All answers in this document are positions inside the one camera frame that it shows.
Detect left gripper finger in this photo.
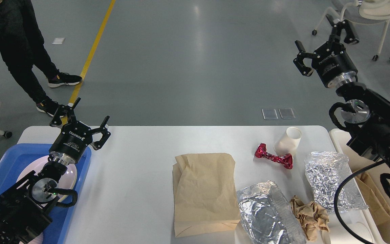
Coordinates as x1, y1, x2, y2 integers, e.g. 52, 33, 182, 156
89, 116, 111, 151
49, 98, 81, 128

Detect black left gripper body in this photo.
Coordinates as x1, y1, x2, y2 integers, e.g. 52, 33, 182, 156
49, 121, 92, 164

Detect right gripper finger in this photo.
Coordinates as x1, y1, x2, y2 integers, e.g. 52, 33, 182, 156
327, 19, 360, 51
294, 40, 317, 76

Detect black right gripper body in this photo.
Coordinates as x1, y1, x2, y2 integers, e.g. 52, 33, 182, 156
312, 43, 358, 88

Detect pink plate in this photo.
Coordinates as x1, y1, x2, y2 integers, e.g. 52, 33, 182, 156
16, 156, 77, 206

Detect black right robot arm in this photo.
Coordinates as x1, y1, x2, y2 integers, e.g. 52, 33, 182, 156
294, 14, 390, 244

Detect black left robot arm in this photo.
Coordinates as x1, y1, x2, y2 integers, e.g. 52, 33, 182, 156
0, 98, 110, 244

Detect white chair on wheels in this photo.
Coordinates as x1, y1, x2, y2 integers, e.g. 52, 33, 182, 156
311, 0, 390, 61

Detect floor socket plates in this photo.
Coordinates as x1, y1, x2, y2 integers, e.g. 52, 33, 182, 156
261, 108, 297, 120

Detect blue plastic tray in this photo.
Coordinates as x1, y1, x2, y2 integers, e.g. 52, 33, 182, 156
0, 143, 75, 244

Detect white floor label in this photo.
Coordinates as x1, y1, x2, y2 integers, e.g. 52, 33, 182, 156
52, 38, 65, 45

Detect white paper cup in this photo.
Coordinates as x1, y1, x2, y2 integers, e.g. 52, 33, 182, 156
274, 127, 302, 156

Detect red foil wrapper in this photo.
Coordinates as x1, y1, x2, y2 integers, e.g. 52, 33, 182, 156
254, 143, 294, 169

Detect person in black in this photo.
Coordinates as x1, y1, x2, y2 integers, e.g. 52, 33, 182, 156
0, 0, 83, 117

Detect crumpled foil sheet right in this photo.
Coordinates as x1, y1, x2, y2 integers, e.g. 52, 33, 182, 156
304, 151, 368, 212

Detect brown paper bag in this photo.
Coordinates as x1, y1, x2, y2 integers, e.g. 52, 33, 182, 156
172, 153, 240, 238

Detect crumpled brown paper ball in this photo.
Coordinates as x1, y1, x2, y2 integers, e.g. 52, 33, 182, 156
289, 195, 330, 242

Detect brown paper in bin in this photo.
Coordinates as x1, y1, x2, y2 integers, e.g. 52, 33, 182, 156
354, 172, 390, 226

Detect beige waste bin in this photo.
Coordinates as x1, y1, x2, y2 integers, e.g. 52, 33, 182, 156
329, 128, 390, 244

